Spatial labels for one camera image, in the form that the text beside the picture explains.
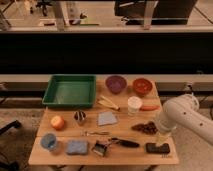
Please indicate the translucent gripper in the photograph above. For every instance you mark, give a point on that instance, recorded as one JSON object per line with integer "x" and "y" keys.
{"x": 161, "y": 138}

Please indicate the black rectangular block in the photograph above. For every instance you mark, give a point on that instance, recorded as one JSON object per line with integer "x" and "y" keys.
{"x": 153, "y": 148}

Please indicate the dark grape bunch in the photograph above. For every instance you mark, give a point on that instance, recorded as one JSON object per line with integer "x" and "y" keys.
{"x": 148, "y": 128}

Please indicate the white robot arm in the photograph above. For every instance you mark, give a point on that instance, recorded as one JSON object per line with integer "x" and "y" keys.
{"x": 182, "y": 110}

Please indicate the white paper cup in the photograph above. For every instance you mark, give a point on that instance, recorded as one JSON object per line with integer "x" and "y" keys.
{"x": 134, "y": 104}

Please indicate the small metal cup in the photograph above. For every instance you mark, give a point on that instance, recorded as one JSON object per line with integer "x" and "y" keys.
{"x": 80, "y": 117}

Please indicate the blue plastic cup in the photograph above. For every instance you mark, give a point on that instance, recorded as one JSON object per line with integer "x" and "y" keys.
{"x": 49, "y": 142}

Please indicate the orange carrot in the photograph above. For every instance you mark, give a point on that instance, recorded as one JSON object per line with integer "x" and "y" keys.
{"x": 149, "y": 108}

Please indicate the wooden folding table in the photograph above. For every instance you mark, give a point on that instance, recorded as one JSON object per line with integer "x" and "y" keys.
{"x": 116, "y": 154}

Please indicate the red bowl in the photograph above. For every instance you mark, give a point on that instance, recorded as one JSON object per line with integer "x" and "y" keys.
{"x": 142, "y": 86}

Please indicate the blue cloth square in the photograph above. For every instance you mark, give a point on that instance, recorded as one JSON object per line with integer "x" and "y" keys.
{"x": 106, "y": 118}

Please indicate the black binder clip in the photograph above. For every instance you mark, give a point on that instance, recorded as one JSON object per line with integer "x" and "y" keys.
{"x": 100, "y": 148}

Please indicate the yellow banana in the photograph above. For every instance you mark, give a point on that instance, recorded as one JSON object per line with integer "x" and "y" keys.
{"x": 108, "y": 103}

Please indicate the purple bowl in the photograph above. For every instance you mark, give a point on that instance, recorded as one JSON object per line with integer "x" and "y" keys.
{"x": 116, "y": 84}

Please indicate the blue sponge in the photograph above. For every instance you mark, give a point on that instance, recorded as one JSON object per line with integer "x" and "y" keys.
{"x": 77, "y": 147}

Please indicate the orange fruit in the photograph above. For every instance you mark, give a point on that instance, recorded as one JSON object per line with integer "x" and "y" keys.
{"x": 57, "y": 122}

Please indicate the green plastic tray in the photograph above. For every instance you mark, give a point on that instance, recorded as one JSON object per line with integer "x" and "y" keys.
{"x": 72, "y": 91}

